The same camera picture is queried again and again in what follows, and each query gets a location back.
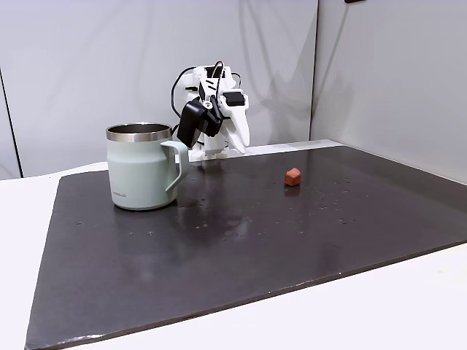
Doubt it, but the thin black wall strip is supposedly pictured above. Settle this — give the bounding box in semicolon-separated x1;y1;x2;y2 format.
0;66;24;179

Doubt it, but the thin grey hanging cable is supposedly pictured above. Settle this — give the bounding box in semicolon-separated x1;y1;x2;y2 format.
312;2;348;141

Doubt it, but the pale green steel mug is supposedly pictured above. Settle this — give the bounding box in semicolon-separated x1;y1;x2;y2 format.
105;122;190;211

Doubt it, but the small red-brown cube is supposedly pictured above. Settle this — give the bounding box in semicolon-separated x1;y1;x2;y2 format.
285;167;304;187

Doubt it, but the black oval camera box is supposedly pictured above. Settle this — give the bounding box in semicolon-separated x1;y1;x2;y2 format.
176;99;222;149

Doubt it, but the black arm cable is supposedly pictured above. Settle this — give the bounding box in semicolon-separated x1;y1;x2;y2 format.
169;60;242;118

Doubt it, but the black table mat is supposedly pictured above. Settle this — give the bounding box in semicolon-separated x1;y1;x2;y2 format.
23;144;467;350

